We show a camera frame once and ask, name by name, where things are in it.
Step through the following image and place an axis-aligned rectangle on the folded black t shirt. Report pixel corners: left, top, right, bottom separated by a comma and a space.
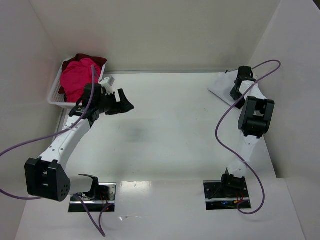
235, 97, 246, 110

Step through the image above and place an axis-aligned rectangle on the dark red t shirt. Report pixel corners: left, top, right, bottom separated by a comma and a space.
58, 53, 108, 97

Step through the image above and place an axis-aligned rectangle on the white t shirt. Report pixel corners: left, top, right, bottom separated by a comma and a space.
207, 70, 251, 106

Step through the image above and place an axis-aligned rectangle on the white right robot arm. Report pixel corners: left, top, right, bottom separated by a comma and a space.
221, 66, 275, 198

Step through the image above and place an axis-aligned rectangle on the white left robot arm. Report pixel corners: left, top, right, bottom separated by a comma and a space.
24, 83, 134, 202

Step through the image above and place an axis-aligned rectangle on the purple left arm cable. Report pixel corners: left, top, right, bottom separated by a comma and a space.
0, 65, 107, 237

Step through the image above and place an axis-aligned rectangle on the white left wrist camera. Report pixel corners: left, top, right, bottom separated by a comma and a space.
99, 75, 115, 94

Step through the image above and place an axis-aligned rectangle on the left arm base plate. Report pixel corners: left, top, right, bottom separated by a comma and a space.
68, 182, 117, 213

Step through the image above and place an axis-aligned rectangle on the pink t shirt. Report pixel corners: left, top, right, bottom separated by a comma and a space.
59, 58, 102, 103

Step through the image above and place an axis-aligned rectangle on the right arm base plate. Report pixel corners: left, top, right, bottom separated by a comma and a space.
203, 180, 252, 211

